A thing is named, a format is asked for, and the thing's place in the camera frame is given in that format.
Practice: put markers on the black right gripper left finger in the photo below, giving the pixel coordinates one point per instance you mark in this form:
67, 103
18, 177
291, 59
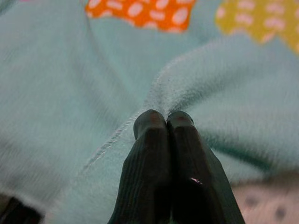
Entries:
144, 168

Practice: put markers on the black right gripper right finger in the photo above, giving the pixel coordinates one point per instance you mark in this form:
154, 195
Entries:
198, 168

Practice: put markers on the teal blanket with colourful shapes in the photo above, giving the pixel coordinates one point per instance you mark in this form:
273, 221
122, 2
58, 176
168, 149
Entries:
70, 81

